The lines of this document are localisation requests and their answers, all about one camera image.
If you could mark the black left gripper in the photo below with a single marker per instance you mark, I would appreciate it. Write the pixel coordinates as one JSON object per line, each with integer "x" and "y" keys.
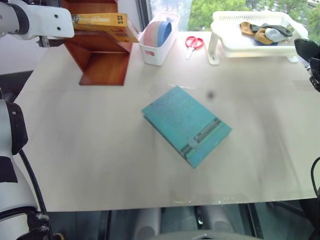
{"x": 51, "y": 41}

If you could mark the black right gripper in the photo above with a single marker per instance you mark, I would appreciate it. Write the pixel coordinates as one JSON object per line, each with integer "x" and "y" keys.
{"x": 315, "y": 75}

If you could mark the yellow book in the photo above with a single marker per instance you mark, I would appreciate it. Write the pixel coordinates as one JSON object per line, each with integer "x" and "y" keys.
{"x": 107, "y": 23}

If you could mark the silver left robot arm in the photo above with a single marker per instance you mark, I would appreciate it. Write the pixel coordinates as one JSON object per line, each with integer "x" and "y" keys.
{"x": 10, "y": 195}

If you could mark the wooden bookshelf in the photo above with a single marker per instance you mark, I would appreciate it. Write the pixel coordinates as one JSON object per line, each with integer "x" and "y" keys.
{"x": 105, "y": 65}

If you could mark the teal book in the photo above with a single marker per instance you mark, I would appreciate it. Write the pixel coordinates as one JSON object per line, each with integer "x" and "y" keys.
{"x": 186, "y": 123}

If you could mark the light grey sock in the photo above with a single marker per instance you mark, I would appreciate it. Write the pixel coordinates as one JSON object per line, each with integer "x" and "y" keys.
{"x": 275, "y": 35}

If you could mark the dark grey sock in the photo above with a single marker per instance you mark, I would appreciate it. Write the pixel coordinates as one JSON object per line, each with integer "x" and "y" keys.
{"x": 277, "y": 28}

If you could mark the blue sock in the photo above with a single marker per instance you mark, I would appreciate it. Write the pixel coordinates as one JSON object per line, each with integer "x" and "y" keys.
{"x": 260, "y": 43}

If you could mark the tan sock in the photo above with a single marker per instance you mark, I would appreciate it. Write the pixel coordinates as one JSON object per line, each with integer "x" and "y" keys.
{"x": 261, "y": 36}

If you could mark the brown sock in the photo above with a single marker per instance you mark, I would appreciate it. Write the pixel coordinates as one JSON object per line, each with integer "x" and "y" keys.
{"x": 246, "y": 28}

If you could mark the white plastic dish rack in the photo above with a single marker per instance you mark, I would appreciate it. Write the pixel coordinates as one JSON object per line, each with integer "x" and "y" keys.
{"x": 230, "y": 47}

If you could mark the pink plate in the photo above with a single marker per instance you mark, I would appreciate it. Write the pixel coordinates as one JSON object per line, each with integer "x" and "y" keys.
{"x": 150, "y": 33}

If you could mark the beige plate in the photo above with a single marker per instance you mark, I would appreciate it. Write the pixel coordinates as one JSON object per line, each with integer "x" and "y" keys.
{"x": 158, "y": 32}

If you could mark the white plastic storage bin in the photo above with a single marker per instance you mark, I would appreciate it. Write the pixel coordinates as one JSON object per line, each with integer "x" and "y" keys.
{"x": 156, "y": 53}

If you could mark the blue plate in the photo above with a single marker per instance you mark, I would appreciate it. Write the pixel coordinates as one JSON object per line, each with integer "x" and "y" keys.
{"x": 164, "y": 31}

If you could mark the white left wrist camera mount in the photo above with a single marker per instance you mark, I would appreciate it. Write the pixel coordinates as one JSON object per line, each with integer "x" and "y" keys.
{"x": 47, "y": 21}

